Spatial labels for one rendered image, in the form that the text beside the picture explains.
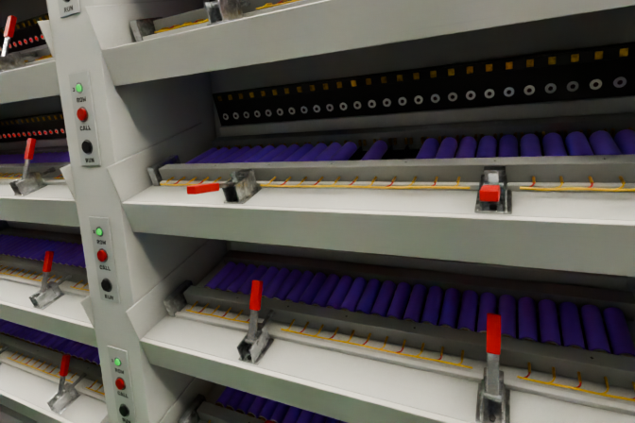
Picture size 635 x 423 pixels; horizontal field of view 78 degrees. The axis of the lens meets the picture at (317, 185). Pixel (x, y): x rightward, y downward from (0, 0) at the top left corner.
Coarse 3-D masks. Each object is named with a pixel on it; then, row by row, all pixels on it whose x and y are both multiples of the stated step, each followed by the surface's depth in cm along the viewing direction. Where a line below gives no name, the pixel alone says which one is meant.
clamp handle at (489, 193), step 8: (488, 176) 32; (496, 176) 32; (488, 184) 32; (496, 184) 32; (480, 192) 26; (488, 192) 26; (496, 192) 26; (480, 200) 27; (488, 200) 26; (496, 200) 26
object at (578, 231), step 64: (192, 128) 62; (256, 128) 61; (320, 128) 56; (128, 192) 52; (320, 192) 42; (384, 192) 40; (448, 192) 37; (512, 192) 35; (576, 192) 33; (448, 256) 35; (512, 256) 32; (576, 256) 30
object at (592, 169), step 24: (168, 168) 53; (192, 168) 51; (216, 168) 49; (240, 168) 48; (264, 168) 46; (288, 168) 45; (312, 168) 43; (336, 168) 42; (360, 168) 41; (384, 168) 40; (408, 168) 39; (432, 168) 38; (456, 168) 37; (480, 168) 36; (528, 168) 34; (552, 168) 33; (576, 168) 32; (600, 168) 32; (624, 168) 31
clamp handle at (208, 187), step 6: (234, 174) 44; (234, 180) 44; (192, 186) 38; (198, 186) 38; (204, 186) 39; (210, 186) 40; (216, 186) 41; (222, 186) 42; (228, 186) 42; (192, 192) 38; (198, 192) 38; (204, 192) 39
